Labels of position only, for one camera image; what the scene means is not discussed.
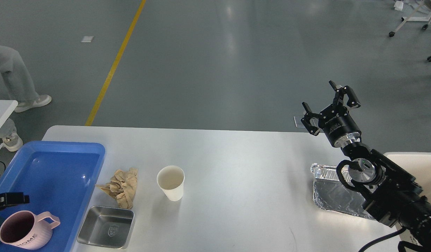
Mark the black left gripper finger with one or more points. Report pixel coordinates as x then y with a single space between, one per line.
10 199

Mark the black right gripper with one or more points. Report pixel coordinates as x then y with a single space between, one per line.
335 120

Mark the pink mug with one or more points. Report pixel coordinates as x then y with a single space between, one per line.
27 230

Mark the aluminium foil tray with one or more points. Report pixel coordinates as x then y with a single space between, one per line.
330 194

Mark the square steel container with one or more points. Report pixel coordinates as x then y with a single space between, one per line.
108 227

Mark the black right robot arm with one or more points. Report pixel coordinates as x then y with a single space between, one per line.
391 193

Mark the blue plastic tray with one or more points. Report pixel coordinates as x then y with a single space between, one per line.
58 177

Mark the white side table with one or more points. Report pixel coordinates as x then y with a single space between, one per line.
6 109

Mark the white bin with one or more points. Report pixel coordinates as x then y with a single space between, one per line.
417 164

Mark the person in grey trousers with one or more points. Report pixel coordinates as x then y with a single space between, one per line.
20 87

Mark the crumpled brown paper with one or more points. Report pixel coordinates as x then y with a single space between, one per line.
122 187

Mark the white paper cup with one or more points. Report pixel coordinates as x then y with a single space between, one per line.
171 181

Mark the white wheeled frame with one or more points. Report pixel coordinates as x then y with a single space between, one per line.
412 17

